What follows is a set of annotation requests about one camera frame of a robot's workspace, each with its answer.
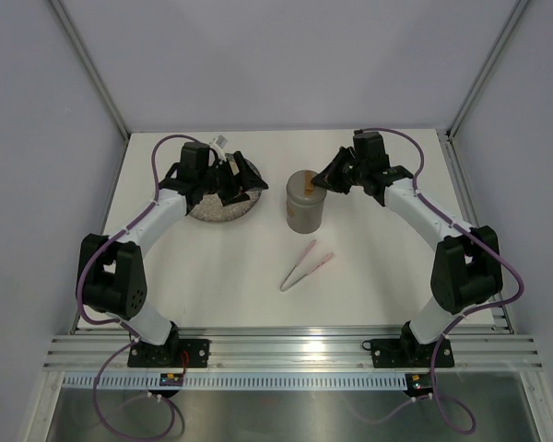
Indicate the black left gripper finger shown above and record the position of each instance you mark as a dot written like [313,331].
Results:
[234,196]
[247,177]

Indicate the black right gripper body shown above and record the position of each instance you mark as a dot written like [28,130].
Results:
[353,173]

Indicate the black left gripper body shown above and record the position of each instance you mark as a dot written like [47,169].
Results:
[219,178]

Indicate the grey lid with orange strap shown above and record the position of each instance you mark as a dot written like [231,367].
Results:
[300,189]

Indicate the grey cylindrical lunch box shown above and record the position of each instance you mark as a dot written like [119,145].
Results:
[303,218]

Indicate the pink handled metal tongs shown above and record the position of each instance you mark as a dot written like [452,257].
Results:
[303,268]

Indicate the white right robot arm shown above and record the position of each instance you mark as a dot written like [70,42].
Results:
[466,271]

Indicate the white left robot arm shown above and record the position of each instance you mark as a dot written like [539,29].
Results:
[111,285]

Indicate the grey speckled plate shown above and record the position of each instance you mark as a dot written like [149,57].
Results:
[212,210]

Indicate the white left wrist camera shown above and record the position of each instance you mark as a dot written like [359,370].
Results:
[218,145]

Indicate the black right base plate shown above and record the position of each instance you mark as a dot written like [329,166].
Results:
[392,353]

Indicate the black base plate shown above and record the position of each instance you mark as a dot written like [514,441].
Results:
[190,352]
[392,353]

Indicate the left aluminium frame post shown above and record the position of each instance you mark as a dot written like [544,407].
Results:
[72,33]

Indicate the aluminium frame post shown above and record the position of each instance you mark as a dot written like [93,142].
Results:
[72,33]
[497,49]

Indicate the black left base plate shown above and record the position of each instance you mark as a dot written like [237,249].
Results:
[190,352]

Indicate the aluminium front rail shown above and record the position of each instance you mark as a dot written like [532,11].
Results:
[305,349]

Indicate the right aluminium frame post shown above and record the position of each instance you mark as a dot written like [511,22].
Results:
[497,49]

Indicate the white perforated cable duct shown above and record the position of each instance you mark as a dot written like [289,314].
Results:
[253,381]

